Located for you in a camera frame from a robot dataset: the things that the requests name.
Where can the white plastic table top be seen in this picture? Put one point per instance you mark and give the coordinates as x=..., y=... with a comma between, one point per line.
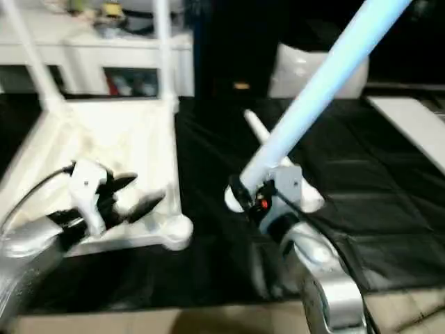
x=121, y=139

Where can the white plastic table leg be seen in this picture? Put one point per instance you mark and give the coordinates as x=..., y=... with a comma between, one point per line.
x=165, y=52
x=313, y=94
x=255, y=125
x=34, y=59

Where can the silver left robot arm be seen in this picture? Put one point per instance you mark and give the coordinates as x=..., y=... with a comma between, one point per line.
x=24, y=250

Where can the black floor mat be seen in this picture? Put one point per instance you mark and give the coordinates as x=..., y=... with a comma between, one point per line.
x=365, y=208

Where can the small yellow label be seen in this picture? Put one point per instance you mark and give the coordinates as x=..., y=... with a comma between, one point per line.
x=241, y=85

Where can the white glass-door cabinet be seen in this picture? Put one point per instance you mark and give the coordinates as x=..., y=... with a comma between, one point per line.
x=87, y=55

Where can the grey printed cushion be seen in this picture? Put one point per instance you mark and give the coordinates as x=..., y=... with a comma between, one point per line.
x=295, y=69

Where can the white flat panel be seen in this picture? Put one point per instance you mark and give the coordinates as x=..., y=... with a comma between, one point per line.
x=410, y=121

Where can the small yellow box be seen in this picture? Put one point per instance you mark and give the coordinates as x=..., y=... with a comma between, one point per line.
x=111, y=8

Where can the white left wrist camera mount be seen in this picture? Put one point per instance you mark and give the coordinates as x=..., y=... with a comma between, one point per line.
x=85, y=188

